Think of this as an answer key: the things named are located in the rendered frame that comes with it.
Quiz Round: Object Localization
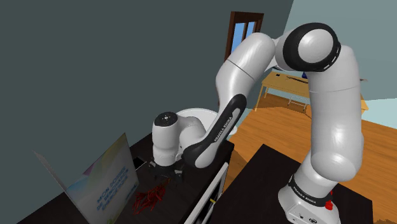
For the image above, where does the dark chest with white drawers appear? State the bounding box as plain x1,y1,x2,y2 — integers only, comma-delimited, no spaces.
17,132,235,224

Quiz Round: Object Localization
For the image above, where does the brown framed window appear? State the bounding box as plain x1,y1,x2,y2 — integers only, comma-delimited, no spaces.
223,11,265,56

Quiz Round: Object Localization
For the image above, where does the black robot stand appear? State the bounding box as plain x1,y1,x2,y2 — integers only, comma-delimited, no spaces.
209,143,373,224

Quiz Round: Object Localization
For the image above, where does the light wooden table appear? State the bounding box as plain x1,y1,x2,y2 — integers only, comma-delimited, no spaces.
254,70,370,116

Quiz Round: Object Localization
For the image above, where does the red chilli bunch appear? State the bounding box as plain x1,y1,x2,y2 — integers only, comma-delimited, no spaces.
132,179,171,216

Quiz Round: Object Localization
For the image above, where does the open pale printed folder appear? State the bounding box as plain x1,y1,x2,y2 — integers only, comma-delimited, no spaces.
32,132,140,224

